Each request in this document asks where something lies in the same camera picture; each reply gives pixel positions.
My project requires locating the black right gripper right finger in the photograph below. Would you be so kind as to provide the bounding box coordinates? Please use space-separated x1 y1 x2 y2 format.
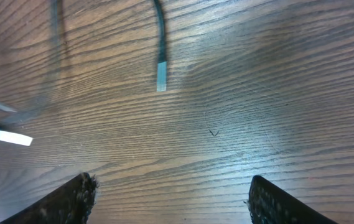
247 175 337 224

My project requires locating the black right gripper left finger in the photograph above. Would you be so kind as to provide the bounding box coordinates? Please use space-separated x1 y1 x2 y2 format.
0 172 98 224

